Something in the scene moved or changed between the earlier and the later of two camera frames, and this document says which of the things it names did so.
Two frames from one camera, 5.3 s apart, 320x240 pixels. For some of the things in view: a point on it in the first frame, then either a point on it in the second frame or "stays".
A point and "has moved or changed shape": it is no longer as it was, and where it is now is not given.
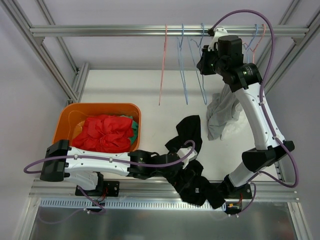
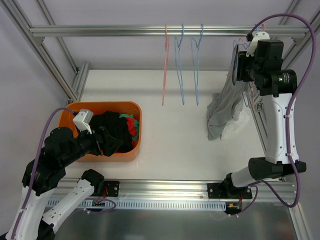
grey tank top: x=223 y=109 stays
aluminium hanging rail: x=165 y=31 stays
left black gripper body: x=173 y=158 -> x=102 y=144
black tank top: x=188 y=182 -> x=118 y=127
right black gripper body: x=203 y=61 -> x=240 y=66
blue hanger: x=196 y=55 has moved or changed shape
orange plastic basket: x=71 y=116 stays
